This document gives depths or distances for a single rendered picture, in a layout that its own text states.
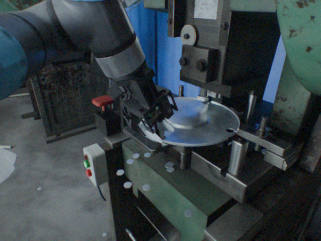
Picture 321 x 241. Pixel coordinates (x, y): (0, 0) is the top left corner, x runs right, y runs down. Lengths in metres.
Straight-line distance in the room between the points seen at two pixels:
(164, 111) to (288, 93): 0.48
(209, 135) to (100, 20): 0.37
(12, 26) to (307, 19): 0.27
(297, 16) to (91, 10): 0.23
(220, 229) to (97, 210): 1.01
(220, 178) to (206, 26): 0.38
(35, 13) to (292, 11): 0.30
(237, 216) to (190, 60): 0.39
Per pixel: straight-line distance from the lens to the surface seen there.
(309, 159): 0.88
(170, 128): 0.49
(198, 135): 0.57
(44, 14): 0.36
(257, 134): 0.67
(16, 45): 0.26
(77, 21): 0.34
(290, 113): 0.82
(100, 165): 0.81
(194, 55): 0.60
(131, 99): 0.43
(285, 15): 0.26
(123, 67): 0.36
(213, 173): 0.62
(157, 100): 0.40
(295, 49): 0.29
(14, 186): 1.82
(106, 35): 0.34
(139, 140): 0.55
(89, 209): 1.49
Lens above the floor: 1.08
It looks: 28 degrees down
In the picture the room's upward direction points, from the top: straight up
